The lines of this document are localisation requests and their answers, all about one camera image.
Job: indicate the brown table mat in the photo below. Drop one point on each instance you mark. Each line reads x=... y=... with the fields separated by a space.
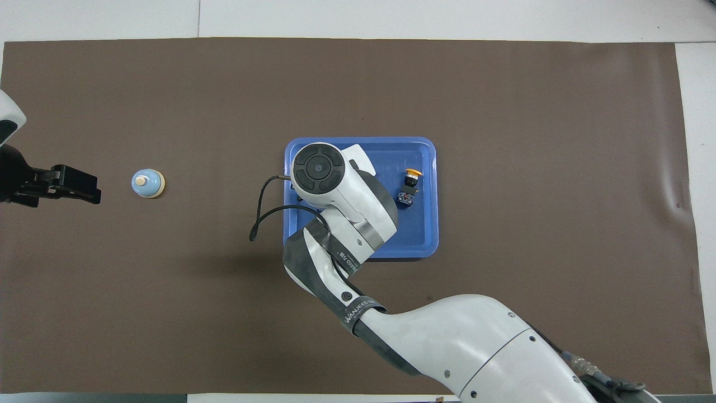
x=168 y=313

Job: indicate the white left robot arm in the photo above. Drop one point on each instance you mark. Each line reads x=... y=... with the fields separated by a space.
x=8 y=115

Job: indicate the blue plastic tray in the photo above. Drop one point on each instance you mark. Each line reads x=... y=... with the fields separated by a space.
x=419 y=229

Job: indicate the light blue call bell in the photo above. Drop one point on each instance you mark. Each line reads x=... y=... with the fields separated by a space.
x=146 y=184

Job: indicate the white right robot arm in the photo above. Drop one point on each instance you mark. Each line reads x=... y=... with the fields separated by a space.
x=447 y=336

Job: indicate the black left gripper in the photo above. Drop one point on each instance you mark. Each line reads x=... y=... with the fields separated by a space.
x=17 y=176

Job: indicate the yellow push button switch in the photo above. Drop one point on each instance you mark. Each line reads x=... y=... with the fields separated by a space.
x=409 y=187

